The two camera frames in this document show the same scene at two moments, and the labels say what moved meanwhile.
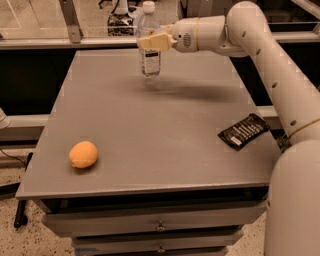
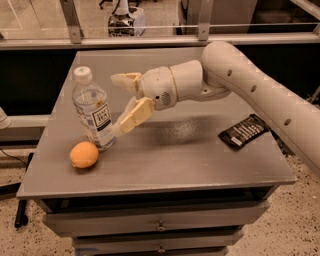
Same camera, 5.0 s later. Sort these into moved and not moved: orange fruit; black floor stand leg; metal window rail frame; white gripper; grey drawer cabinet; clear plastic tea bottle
Moved: clear plastic tea bottle; white gripper
Not moved: grey drawer cabinet; metal window rail frame; black floor stand leg; orange fruit
